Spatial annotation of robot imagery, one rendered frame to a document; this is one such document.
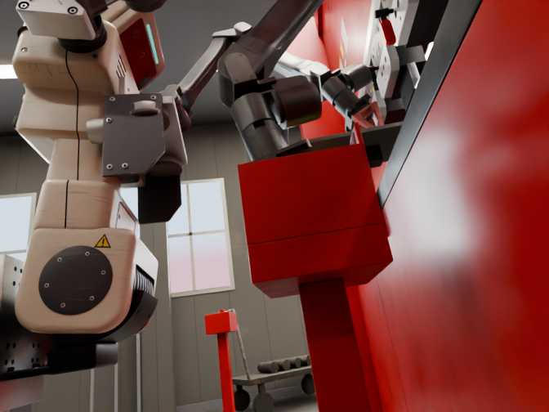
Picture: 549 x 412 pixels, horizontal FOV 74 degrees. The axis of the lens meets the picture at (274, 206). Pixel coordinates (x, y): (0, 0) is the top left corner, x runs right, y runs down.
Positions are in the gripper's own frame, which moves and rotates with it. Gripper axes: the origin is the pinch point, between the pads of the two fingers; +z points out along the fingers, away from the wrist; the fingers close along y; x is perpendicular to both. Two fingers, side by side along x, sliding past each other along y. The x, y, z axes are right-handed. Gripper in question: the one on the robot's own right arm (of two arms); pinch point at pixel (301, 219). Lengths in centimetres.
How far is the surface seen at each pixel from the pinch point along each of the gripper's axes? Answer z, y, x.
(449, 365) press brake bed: 25.0, 12.3, 13.8
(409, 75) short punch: -31, 42, 29
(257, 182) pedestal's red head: -5.0, -3.5, -5.0
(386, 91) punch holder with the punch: -35, 40, 39
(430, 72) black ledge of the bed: -6.9, 19.3, -10.7
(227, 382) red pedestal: 19, -62, 200
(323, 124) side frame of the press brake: -77, 44, 118
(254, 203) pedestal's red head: -2.7, -4.8, -5.0
